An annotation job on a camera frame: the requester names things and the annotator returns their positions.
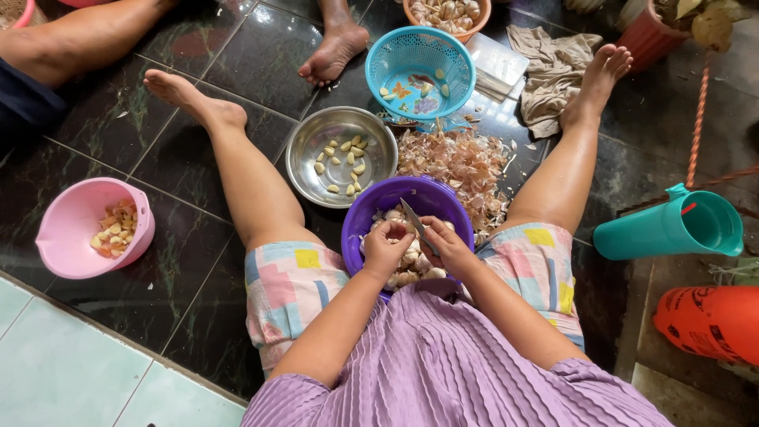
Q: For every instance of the person's right hand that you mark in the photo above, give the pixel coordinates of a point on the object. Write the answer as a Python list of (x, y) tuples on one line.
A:
[(453, 252)]

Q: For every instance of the person's left hand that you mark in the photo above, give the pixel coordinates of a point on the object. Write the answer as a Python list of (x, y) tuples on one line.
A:
[(379, 252)]

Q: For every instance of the single unpeeled garlic clove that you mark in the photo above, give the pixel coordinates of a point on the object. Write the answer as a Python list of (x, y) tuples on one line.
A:
[(399, 230)]

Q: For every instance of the small steel paring knife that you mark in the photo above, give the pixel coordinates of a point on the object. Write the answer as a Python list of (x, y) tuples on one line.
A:
[(412, 216)]

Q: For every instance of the heap of unpeeled garlic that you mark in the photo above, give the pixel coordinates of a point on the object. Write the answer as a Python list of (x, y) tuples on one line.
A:
[(418, 268)]

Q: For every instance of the purple plastic bowl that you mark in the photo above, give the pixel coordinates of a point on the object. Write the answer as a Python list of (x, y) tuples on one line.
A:
[(370, 204)]

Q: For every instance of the pile of garlic skins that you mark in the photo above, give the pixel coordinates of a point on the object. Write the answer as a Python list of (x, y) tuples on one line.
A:
[(459, 166)]

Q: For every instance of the group of peeled garlic cloves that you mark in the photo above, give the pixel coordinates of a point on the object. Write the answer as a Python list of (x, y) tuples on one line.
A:
[(350, 158)]

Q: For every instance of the pastel patterned shorts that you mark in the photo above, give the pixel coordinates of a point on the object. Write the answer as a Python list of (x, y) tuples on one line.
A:
[(284, 284)]

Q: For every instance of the round stainless steel bowl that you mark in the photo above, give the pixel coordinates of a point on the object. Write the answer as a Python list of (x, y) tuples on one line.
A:
[(308, 160)]

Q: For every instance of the purple pleated shirt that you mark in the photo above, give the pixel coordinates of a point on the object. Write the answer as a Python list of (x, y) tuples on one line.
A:
[(439, 367)]

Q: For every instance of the person's right leg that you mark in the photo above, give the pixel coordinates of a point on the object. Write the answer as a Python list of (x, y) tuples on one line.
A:
[(563, 172)]

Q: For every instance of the person's left leg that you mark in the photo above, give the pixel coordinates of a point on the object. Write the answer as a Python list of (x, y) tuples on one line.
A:
[(249, 178)]

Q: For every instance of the teal plastic jug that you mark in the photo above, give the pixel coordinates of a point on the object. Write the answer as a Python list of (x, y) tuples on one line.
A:
[(640, 234)]

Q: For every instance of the clear plastic container lid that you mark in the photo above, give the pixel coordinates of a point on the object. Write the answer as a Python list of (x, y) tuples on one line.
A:
[(495, 62)]

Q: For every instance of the beige crumpled cloth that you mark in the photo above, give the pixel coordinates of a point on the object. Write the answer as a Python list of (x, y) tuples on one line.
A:
[(551, 77)]

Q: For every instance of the blue plastic strainer basket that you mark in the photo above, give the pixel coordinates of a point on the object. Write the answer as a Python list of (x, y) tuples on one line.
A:
[(415, 50)]

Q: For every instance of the orange plastic bowl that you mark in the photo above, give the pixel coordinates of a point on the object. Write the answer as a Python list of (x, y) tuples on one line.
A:
[(481, 21)]

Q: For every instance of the pile of garlic bulbs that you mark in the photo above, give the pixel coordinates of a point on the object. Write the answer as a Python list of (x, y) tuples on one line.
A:
[(445, 12)]

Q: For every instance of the heap of discoloured garlic pieces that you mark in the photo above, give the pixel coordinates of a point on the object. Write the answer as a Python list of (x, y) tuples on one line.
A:
[(115, 228)]

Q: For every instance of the orange printed plastic bag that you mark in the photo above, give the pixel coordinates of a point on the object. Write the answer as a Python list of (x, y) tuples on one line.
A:
[(711, 323)]

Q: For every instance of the red plant pot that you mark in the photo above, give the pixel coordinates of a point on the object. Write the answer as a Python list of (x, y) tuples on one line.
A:
[(643, 38)]

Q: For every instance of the pink plastic spouted bowl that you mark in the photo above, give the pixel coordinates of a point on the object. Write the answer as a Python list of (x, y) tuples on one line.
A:
[(68, 219)]

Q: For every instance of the potted plant with leaves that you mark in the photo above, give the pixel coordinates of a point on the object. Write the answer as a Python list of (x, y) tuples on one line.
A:
[(711, 27)]

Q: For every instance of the pink woven basket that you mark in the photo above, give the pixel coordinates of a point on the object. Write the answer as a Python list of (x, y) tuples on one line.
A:
[(15, 12)]

